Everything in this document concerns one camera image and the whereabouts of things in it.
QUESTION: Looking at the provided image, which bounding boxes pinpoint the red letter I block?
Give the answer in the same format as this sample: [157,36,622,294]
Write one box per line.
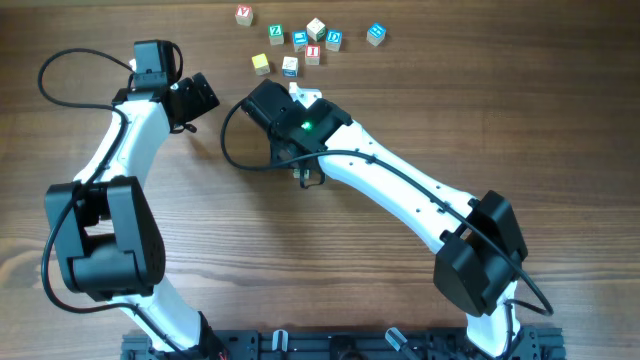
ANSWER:
[305,45,321,65]

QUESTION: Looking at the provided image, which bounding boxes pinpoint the white block blue sides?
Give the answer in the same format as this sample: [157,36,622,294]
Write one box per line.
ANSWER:
[293,168,311,179]

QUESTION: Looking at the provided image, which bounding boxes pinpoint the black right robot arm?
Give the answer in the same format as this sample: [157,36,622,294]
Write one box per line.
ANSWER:
[262,96,528,357]

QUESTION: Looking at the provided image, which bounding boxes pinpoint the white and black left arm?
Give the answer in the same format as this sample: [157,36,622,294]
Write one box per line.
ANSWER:
[41,73,229,359]

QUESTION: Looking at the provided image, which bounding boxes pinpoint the white and blue block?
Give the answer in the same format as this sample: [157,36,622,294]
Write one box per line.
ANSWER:
[282,56,299,77]

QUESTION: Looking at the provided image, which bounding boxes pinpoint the yellow top block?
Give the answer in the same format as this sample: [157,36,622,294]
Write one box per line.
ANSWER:
[251,53,271,76]

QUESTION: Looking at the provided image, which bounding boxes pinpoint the blue letter L block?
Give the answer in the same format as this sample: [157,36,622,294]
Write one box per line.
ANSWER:
[292,30,308,52]

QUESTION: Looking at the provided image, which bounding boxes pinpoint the blue letter D block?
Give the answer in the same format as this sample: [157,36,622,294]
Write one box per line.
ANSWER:
[325,29,342,52]

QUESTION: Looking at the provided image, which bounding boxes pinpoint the green letter Z block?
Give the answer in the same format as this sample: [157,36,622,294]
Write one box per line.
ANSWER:
[268,24,284,46]

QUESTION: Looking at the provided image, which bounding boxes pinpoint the red letter Y block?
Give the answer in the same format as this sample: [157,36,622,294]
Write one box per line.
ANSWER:
[235,4,254,27]

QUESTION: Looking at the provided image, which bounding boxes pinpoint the plain white and green block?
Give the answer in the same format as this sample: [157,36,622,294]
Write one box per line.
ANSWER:
[306,18,326,42]

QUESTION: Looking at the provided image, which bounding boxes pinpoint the blue picture block far right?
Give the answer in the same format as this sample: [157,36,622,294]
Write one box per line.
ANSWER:
[366,23,386,46]

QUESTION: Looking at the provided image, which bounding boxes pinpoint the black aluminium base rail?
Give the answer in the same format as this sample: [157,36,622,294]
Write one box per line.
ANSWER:
[119,326,567,360]

